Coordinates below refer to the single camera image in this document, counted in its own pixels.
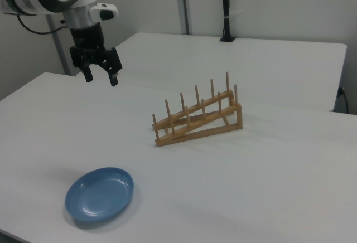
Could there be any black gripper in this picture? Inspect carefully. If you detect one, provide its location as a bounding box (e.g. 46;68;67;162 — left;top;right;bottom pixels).
69;22;124;88

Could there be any blue plate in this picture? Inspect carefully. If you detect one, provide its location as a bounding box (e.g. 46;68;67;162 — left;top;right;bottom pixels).
64;167;135;222

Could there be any wooden plate rack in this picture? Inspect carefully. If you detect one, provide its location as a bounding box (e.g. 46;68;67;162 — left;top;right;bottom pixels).
152;71;243;148

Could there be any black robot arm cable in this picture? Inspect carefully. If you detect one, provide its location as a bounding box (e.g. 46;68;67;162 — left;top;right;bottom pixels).
16;13;69;35

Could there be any black wall cable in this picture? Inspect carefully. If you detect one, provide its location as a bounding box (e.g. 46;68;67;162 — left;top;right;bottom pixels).
337;86;349;113

